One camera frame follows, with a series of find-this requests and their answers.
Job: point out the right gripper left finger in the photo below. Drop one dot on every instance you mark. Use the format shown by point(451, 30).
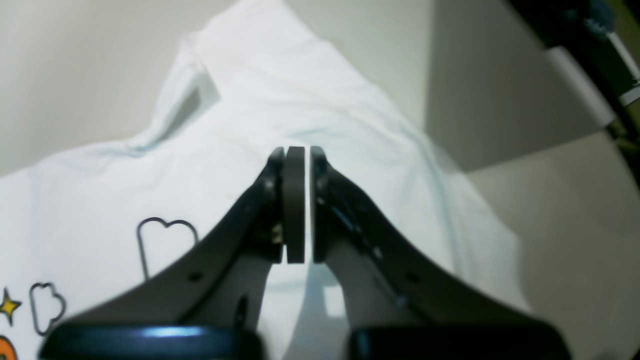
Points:
point(206, 305)

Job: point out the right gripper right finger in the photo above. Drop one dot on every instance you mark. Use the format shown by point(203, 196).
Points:
point(400, 305)

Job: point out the white printed t-shirt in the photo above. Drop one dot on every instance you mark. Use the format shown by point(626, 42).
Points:
point(78, 226)

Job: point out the grey partition panel right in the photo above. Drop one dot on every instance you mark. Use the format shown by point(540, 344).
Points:
point(510, 78)

